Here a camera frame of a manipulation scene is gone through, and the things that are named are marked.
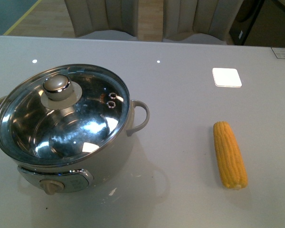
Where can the glass pot lid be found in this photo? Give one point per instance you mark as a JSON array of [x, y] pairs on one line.
[[36, 130]]

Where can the right beige upholstered chair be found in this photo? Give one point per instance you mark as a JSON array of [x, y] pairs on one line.
[[199, 21]]

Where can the white electric cooking pot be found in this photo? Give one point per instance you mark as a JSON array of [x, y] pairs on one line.
[[93, 169]]

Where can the yellow corn cob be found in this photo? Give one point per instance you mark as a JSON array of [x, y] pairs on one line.
[[231, 167]]

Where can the table corner label sticker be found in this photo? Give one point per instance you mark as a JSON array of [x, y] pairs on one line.
[[279, 52]]

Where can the beige upholstered chair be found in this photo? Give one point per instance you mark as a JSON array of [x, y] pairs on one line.
[[199, 21], [104, 19]]

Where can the left beige upholstered chair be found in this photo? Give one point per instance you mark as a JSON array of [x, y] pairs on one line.
[[104, 19]]

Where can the black cabinet appliance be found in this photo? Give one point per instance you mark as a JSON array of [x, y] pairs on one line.
[[251, 25]]

